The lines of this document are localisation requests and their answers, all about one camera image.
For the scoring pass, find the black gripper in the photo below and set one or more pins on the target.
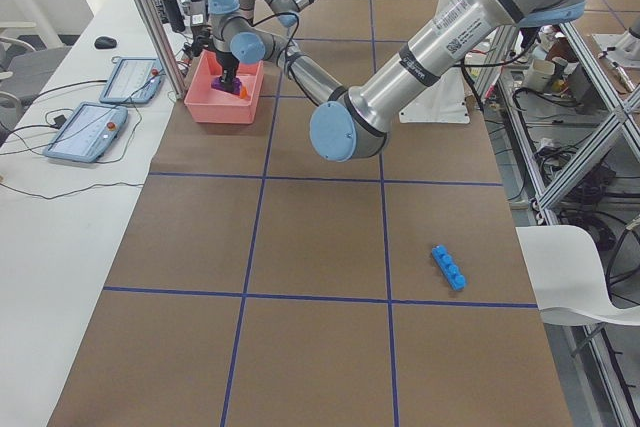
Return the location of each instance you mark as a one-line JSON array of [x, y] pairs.
[[228, 67]]

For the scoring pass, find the purple block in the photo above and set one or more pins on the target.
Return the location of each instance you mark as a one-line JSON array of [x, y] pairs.
[[233, 87]]

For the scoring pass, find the pink plastic box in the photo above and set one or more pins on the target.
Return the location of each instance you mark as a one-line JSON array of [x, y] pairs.
[[207, 105]]

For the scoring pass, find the black bottle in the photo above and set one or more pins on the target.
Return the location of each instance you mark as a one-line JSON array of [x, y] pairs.
[[174, 15]]

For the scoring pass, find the far teach pendant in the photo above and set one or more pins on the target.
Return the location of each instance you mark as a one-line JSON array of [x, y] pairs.
[[134, 80]]

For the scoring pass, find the teach pendant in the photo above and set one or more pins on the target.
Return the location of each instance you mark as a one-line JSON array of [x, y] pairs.
[[134, 80], [87, 133]]

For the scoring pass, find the black computer mouse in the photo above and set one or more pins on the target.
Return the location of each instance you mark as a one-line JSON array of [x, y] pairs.
[[105, 43]]

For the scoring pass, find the near teach pendant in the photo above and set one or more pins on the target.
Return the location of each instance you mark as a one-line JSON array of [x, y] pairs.
[[87, 133]]

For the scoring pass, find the long blue block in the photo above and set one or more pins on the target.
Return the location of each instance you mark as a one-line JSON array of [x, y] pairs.
[[449, 269]]

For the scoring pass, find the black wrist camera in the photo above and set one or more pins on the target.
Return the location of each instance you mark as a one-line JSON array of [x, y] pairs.
[[203, 41]]

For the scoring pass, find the aluminium frame post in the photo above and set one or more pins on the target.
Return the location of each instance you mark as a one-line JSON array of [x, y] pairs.
[[162, 46]]

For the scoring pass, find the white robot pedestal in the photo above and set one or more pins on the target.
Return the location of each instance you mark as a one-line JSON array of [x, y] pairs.
[[442, 103]]

